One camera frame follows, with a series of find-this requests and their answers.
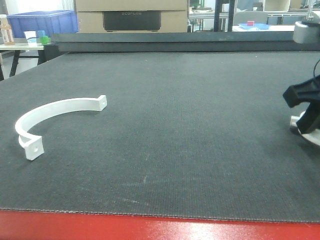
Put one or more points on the black foam board stack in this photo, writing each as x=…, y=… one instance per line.
x=258, y=41

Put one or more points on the blue small cube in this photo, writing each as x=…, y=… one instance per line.
x=41, y=33

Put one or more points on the red small cube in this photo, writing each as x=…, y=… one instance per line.
x=250, y=23

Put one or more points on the white half-ring pipe clamp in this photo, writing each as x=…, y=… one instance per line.
x=33, y=144

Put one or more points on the white side table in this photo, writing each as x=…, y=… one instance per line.
x=44, y=53

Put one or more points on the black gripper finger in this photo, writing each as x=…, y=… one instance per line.
x=306, y=92
x=310, y=120

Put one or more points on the large cardboard box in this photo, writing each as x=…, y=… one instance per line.
x=132, y=16

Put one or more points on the red table frame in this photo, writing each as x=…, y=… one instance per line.
x=28, y=225

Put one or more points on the blue plastic crate background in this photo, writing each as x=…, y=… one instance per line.
x=51, y=22

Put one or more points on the brown drink bottle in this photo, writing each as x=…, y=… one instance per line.
x=6, y=30

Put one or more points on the black table mat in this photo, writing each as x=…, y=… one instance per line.
x=194, y=135

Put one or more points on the white paper cup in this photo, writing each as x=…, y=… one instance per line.
x=31, y=38

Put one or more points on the blue shallow tray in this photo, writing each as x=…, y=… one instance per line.
x=254, y=27

